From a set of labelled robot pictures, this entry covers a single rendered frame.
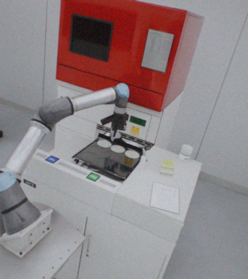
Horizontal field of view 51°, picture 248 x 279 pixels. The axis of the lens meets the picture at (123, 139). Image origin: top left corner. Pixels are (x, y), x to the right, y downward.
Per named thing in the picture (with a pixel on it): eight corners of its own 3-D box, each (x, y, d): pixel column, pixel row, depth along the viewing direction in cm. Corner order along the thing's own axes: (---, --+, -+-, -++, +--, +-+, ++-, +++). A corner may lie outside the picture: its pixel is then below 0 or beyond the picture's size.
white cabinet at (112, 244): (67, 213, 241) (76, 135, 204) (165, 260, 213) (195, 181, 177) (16, 265, 186) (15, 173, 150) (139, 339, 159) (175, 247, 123)
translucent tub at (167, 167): (158, 168, 155) (161, 158, 152) (170, 170, 155) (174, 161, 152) (158, 174, 148) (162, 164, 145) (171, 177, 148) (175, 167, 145)
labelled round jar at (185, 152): (179, 155, 173) (183, 143, 169) (189, 159, 171) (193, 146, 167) (176, 159, 167) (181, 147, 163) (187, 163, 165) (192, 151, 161)
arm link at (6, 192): (0, 213, 100) (-17, 183, 98) (-3, 210, 111) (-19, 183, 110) (29, 196, 107) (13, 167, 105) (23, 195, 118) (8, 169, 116)
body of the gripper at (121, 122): (125, 132, 170) (128, 115, 165) (113, 131, 167) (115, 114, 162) (121, 126, 176) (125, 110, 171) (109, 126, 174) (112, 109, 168)
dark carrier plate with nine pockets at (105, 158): (100, 138, 190) (100, 137, 190) (143, 154, 181) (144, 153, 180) (74, 157, 161) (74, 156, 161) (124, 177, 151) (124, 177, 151)
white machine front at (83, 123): (57, 126, 211) (60, 78, 194) (150, 161, 189) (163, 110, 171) (54, 127, 209) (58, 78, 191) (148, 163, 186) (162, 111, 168)
